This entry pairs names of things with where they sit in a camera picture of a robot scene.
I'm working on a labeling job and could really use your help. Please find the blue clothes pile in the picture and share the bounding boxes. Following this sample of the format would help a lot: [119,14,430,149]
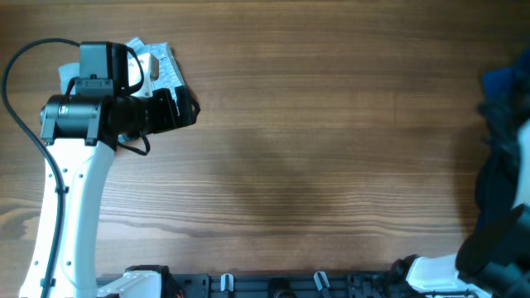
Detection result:
[481,48,529,103]

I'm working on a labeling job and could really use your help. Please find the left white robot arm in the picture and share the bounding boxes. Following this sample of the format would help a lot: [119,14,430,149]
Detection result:
[19,39,200,297]

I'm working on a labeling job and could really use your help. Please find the folded light blue jeans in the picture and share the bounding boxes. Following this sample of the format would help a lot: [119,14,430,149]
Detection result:
[58,37,186,102]

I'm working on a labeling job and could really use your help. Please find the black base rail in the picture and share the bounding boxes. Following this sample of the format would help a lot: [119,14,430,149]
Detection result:
[95,271,415,298]

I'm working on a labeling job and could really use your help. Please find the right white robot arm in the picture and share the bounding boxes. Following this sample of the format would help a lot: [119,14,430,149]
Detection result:
[387,123,529,297]

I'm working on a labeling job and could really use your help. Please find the black shorts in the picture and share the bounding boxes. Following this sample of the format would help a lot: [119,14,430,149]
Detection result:
[475,85,522,232]

